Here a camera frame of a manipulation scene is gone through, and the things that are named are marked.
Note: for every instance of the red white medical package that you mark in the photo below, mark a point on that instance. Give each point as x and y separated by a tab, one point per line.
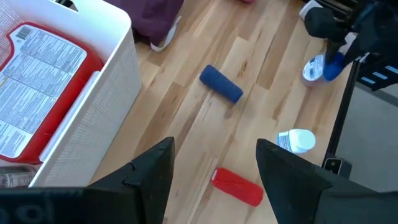
37	87

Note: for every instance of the black box blue labels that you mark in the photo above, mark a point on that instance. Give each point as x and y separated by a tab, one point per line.
379	77

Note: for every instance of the navy blue bandage roll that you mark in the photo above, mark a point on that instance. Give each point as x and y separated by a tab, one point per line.
220	83

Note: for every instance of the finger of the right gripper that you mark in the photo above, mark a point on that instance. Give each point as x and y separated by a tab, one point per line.
356	51
326	23

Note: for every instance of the white perforated plastic basket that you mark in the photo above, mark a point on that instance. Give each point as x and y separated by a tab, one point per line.
93	124

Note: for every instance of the purple cloth bag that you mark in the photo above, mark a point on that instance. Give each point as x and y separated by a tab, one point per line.
149	15

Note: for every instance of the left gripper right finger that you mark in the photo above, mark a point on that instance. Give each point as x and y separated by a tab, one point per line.
289	186

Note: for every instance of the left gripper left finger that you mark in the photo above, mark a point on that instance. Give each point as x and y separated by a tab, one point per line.
152	177

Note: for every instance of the blue capped white container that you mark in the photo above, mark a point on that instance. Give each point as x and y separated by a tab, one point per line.
314	70

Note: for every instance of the small black box camera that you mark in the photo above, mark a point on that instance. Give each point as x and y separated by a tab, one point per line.
337	168

